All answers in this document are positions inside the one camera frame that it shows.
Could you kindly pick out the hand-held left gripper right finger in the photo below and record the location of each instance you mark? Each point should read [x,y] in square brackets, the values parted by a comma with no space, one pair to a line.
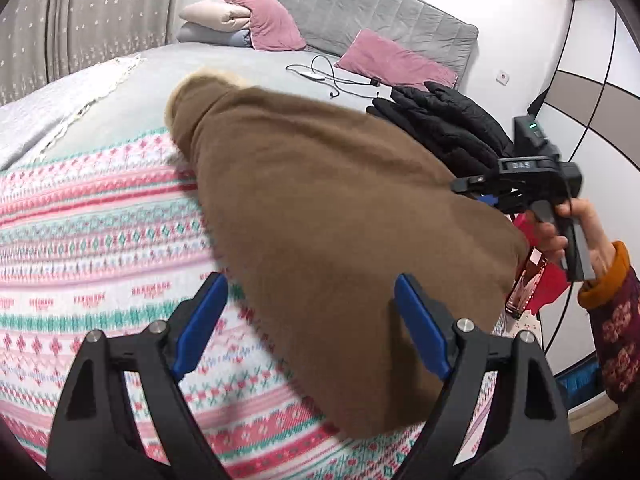
[420,325]

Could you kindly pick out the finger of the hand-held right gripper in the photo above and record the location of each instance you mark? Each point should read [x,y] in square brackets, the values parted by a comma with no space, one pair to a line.
[495,201]
[472,182]

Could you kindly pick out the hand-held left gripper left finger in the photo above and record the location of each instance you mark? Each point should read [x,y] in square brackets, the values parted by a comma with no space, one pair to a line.
[200,320]

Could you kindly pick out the brown coat with fur collar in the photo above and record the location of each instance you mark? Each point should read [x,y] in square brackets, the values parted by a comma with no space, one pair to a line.
[325,235]

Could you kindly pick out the person's right forearm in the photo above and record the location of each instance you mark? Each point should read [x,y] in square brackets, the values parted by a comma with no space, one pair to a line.
[620,320]

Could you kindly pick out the person's right hand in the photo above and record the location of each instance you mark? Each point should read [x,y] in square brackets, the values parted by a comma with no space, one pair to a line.
[599,240]

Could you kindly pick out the black puffer jacket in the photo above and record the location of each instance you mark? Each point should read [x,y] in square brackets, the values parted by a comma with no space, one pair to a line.
[445,120]

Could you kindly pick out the smartphone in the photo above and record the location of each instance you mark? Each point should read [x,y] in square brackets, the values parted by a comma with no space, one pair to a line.
[525,285]

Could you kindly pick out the red bag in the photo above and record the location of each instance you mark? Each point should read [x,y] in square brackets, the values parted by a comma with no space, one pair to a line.
[552,280]

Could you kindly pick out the pink patterned knit blanket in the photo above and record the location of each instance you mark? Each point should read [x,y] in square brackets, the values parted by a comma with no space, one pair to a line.
[100,270]

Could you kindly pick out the pink pillow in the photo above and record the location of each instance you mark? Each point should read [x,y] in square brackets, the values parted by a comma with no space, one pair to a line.
[272,22]
[395,60]

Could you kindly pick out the blue box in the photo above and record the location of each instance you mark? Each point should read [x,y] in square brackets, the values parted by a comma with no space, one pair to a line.
[580,382]

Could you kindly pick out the grey padded headboard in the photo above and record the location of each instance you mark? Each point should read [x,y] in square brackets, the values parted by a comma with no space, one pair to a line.
[380,15]

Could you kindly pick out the grey bed sheet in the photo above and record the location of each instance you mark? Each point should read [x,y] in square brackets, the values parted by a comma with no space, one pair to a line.
[240,65]

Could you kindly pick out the grey lace-trimmed bedspread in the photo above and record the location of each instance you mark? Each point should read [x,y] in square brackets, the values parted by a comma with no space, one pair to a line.
[50,105]

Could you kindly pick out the grey-blue folded quilt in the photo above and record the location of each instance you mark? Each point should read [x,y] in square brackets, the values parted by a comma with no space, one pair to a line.
[210,36]

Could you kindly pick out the beige folded quilt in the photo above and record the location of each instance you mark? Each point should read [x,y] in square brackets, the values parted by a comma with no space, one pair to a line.
[210,14]

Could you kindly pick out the grey patterned curtain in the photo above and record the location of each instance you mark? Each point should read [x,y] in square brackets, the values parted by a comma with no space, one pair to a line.
[85,15]

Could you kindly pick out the white wall socket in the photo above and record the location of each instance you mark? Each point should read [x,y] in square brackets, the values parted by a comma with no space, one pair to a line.
[502,77]

